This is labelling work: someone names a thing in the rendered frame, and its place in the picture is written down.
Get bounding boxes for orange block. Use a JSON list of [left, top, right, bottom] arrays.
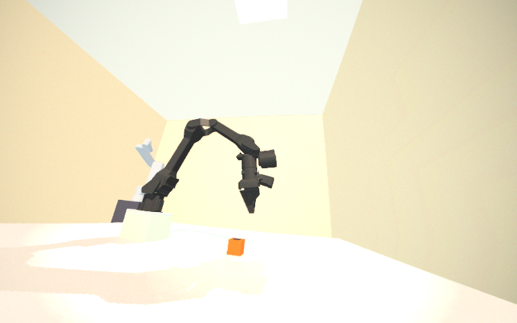
[[227, 238, 245, 256]]

